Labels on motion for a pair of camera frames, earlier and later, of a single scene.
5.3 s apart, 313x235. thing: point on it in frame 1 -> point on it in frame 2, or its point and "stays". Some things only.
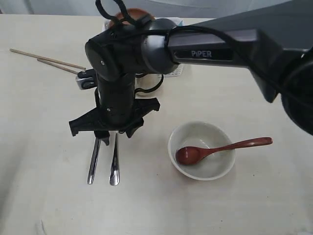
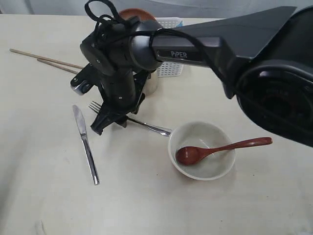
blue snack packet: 181,23 stays
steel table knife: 94,160 -> 81,127
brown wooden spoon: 189,155 stays
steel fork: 114,174 -> 164,131
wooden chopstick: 48,58 stays
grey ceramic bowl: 203,134 stays
